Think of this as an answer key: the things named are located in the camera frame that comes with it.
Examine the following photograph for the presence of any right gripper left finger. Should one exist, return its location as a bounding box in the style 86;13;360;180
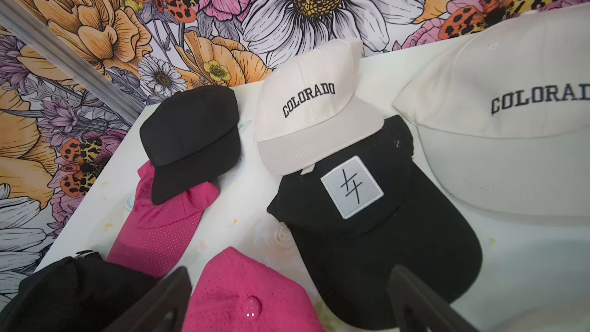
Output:
104;267;192;332

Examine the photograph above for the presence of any white colorado cap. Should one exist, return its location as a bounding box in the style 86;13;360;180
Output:
254;38;384;176
393;4;589;217

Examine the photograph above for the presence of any pink cap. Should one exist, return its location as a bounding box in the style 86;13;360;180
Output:
107;161;220;279
182;247;324;331

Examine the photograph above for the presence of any white Colorado cap back right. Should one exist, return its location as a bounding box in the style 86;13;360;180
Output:
393;4;589;217

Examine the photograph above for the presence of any white Colorado cap back centre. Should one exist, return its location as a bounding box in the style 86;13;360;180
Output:
254;38;384;176

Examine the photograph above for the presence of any black cap with patch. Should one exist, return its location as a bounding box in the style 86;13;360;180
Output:
267;115;482;330

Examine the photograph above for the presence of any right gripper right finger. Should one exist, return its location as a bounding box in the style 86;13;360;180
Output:
387;264;477;332

